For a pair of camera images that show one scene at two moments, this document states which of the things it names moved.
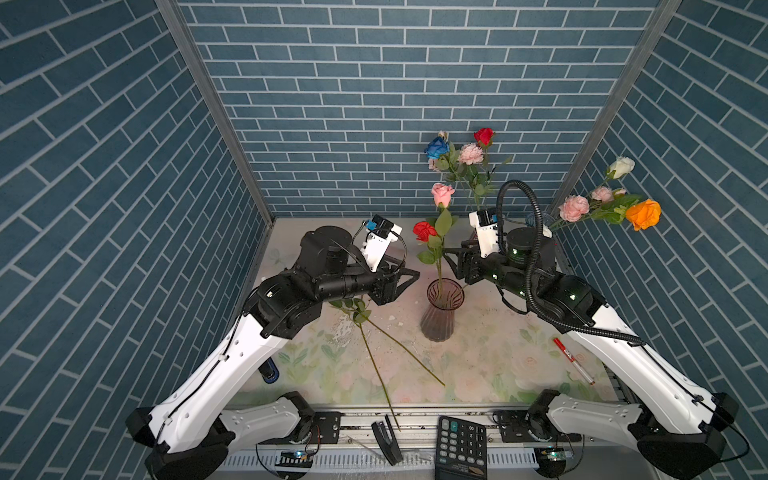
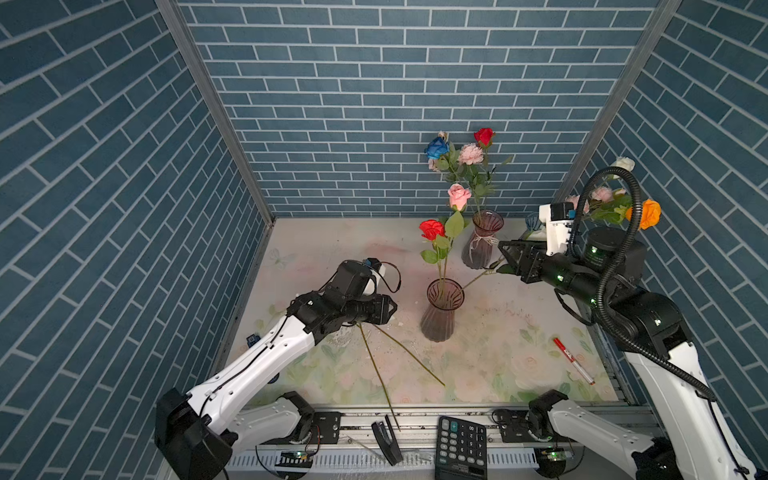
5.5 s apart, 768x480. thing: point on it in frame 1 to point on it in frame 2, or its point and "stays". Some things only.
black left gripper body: (372, 284) to (375, 309)
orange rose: (643, 214) stays
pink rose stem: (604, 204) stays
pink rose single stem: (441, 194) to (459, 195)
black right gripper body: (494, 267) to (535, 268)
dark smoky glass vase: (444, 296) stays
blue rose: (437, 147) stays
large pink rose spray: (467, 165) stays
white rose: (620, 167) stays
